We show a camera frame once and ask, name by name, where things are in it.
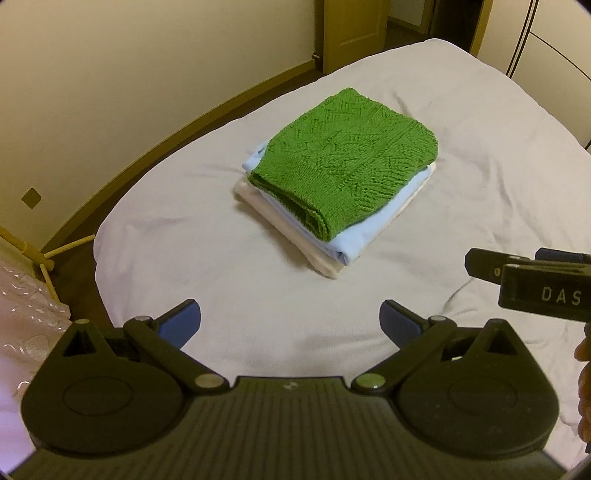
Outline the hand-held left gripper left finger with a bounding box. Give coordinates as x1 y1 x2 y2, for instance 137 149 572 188
34 299 230 395

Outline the folded cream garment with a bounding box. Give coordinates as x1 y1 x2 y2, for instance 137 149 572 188
235 159 438 280

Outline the folded light blue garment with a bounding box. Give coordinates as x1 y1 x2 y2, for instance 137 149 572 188
241 141 437 267

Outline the pale pink patterned cloth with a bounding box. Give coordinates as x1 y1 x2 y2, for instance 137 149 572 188
0 240 72 407

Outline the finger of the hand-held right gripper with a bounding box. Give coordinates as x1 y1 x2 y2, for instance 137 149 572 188
465 248 546 283
534 248 591 267

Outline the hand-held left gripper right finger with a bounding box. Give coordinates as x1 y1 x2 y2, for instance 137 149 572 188
352 299 548 394

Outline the pale grey duvet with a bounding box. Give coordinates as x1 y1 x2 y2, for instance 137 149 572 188
92 38 591 462

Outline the pale yellow rack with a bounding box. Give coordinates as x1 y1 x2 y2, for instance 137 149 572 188
0 225 96 301

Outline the person's right hand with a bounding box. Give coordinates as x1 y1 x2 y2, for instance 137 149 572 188
574 336 591 441

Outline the wooden door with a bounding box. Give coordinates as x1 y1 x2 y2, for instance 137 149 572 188
323 0 391 75

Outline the cream wardrobe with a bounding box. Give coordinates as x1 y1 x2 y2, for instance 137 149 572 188
478 0 591 148

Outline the green knitted sweater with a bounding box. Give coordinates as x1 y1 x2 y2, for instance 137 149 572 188
249 87 439 242

